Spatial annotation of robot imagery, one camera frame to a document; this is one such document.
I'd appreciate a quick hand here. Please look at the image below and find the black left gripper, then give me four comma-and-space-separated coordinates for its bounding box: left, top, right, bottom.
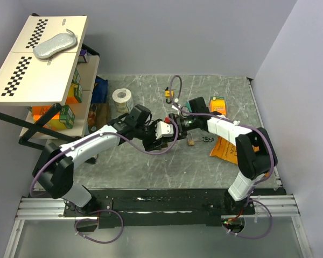
135, 119, 165, 151

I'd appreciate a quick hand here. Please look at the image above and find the small brass padlock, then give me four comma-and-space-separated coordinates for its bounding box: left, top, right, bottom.
187, 133, 195, 146

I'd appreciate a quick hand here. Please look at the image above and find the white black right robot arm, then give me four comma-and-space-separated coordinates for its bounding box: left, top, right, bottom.
168, 97, 278, 214

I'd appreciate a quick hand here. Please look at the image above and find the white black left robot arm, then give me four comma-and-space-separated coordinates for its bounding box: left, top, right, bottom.
30, 105, 178, 216

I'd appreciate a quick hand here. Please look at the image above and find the yellow padlock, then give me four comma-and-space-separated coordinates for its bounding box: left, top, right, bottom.
165, 87, 174, 104

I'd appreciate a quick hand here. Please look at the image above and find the orange honey dijon chip bag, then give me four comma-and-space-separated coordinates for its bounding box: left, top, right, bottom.
209, 137, 238, 164

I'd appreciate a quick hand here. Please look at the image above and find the blue snack bag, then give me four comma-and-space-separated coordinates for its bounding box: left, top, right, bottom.
91, 76, 108, 104

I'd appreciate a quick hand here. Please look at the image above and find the green yellow tea box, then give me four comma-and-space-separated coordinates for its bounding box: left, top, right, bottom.
44, 105, 75, 131

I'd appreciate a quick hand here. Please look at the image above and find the green orange juice carton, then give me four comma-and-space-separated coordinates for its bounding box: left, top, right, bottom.
65, 84, 83, 104

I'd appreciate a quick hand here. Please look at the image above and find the green tea box upper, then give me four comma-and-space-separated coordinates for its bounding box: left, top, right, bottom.
71, 68, 81, 84

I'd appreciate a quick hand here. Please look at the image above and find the purple white small box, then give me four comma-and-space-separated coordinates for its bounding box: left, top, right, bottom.
78, 49, 89, 63

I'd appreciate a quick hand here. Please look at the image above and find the silver glitter pouch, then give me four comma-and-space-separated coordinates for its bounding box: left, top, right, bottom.
33, 29, 78, 60

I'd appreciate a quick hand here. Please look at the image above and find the checkerboard calibration board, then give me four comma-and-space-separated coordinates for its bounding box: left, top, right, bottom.
0, 16, 88, 106

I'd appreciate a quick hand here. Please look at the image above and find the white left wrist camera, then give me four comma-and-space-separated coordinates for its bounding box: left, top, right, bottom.
155, 121, 174, 140

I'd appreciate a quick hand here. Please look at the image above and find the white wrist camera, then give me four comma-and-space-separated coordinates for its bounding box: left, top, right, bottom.
172, 98, 190, 115
155, 121, 174, 140

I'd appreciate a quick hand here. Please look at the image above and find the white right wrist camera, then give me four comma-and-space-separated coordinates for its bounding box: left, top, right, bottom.
172, 98, 190, 115

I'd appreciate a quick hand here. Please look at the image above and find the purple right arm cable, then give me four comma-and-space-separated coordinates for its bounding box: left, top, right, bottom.
170, 75, 275, 240

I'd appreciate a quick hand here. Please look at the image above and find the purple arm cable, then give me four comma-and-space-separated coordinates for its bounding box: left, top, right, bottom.
170, 75, 275, 240
29, 117, 180, 245

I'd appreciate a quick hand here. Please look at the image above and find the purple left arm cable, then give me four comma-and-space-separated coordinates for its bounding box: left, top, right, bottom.
29, 117, 180, 245

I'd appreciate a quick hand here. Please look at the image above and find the black frame beige shelf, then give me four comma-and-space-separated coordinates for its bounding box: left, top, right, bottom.
0, 13, 100, 150

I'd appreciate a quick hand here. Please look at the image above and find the aluminium rail frame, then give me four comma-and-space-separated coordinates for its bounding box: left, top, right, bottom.
2, 77, 313, 258

